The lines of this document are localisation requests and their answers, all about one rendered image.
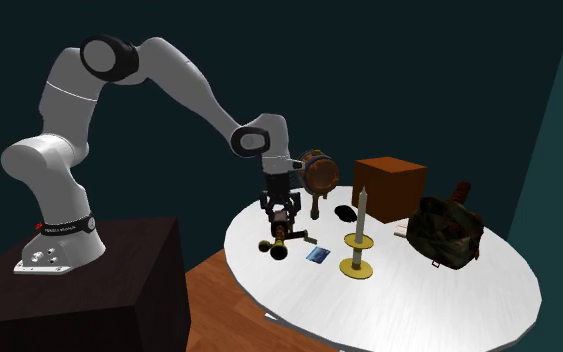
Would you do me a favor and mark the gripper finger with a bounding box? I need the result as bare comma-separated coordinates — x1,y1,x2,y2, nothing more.
259,191,277,225
287,192,304,227

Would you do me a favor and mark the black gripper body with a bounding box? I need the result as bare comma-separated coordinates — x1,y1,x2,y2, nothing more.
265,173,293,198

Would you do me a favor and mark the grey and black small tool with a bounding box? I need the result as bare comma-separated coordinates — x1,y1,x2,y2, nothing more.
288,229,319,245

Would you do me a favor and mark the brass horn with black bulb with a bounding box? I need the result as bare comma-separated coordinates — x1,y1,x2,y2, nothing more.
257,205,296,262

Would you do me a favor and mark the black oval object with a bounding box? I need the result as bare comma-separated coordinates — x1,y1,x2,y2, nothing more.
334,204,359,223

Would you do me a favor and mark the blue card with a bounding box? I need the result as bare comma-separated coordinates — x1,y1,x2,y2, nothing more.
305,245,332,265

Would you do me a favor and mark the white candle on gold candlestick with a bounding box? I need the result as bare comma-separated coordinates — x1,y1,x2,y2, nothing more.
338,186,376,281

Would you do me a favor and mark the brown box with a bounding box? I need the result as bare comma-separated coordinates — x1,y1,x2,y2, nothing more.
351,156,429,225

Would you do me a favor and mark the white round table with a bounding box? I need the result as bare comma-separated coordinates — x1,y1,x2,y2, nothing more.
223,184,543,352

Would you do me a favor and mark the dark green bag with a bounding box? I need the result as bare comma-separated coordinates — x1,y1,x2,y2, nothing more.
405,181,486,271

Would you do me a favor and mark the dark robot stand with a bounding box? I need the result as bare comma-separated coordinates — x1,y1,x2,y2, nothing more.
0,216,192,352

